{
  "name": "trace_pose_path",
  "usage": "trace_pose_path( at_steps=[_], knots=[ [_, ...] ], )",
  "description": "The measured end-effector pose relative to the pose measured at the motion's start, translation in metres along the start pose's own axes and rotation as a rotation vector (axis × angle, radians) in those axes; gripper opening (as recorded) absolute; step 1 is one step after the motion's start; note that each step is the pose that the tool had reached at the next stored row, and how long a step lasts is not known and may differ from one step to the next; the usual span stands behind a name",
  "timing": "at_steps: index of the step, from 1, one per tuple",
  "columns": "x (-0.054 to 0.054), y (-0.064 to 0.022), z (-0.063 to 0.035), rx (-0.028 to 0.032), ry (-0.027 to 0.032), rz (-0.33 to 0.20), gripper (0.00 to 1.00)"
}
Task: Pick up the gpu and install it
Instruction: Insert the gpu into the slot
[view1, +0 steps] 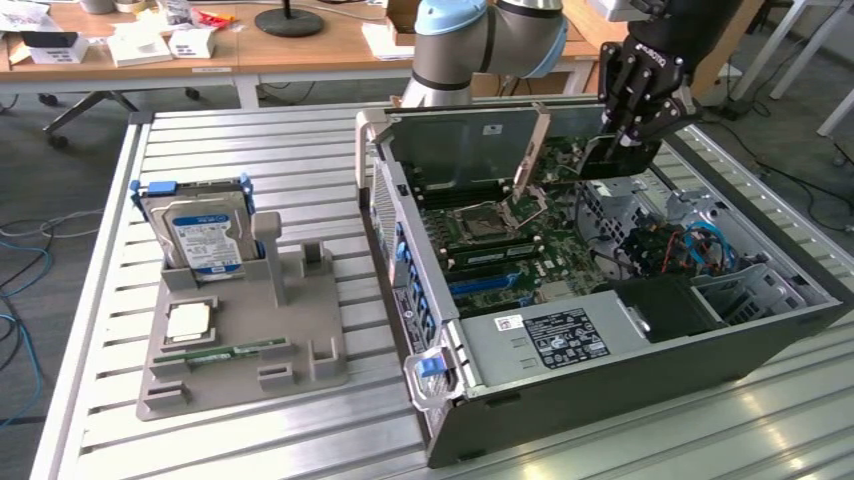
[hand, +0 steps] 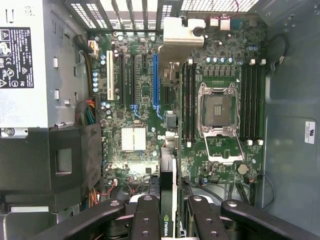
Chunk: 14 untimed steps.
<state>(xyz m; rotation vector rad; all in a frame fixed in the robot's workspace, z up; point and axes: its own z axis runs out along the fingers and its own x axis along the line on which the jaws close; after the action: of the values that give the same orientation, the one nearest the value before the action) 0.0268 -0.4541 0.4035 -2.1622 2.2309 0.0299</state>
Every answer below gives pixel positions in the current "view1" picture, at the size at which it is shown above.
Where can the grey power supply unit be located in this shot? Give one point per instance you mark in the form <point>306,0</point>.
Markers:
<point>508,350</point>

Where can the flat white box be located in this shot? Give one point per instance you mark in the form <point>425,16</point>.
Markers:
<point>137,50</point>

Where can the metal CPU socket cover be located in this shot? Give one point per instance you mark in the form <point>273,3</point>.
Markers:
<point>511,210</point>

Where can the perforated metal drive cage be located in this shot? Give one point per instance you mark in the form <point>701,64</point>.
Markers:
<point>601,215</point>

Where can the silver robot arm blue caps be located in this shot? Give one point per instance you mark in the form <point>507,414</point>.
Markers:
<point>441,60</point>

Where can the blue case latch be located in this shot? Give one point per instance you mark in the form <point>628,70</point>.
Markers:
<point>428,369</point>

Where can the black graphics card metal bracket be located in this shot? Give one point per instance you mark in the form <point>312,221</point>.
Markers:
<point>615,162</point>

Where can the white paper stack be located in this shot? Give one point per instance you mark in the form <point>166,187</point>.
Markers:
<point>388,42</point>

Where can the CPU socket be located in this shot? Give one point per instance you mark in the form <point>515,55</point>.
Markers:
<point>483,222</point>

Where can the silver CPU chip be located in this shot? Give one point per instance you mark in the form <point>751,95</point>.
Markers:
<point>188,322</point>

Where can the blue expansion slot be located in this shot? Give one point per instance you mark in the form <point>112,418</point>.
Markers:
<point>488,284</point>

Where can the grey printed parts rack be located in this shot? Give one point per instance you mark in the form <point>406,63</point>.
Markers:
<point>261,320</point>

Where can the installed green RAM stick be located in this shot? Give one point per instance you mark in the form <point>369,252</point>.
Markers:
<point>497,252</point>

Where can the green motherboard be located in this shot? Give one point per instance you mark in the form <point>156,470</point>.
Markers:
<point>561,260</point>

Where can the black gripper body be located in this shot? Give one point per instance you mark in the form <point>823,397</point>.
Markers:
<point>675,40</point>

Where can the black desk base castors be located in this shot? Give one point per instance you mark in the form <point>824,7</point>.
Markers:
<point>76,113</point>

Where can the hard disk in blue caddy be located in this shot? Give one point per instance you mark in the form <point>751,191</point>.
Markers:
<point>201,235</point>

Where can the dark grey open PC case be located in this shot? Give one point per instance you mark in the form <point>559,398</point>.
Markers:
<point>601,400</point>

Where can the red packet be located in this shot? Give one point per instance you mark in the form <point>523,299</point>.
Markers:
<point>217,19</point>

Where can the white table frame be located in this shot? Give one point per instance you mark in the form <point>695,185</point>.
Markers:
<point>761,57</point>

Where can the white box black lid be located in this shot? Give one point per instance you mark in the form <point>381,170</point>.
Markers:
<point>57,52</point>

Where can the brown cardboard box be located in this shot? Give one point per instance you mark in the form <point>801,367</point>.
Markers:
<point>401,15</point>

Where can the wooden desk white frame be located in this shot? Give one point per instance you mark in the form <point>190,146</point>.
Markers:
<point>361,67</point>

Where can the black round lamp base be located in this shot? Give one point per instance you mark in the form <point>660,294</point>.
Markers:
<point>288,25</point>

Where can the metal disk bay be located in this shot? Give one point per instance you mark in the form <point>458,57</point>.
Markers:
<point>755,290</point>

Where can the small white labelled box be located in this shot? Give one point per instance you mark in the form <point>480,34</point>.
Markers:
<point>190,45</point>

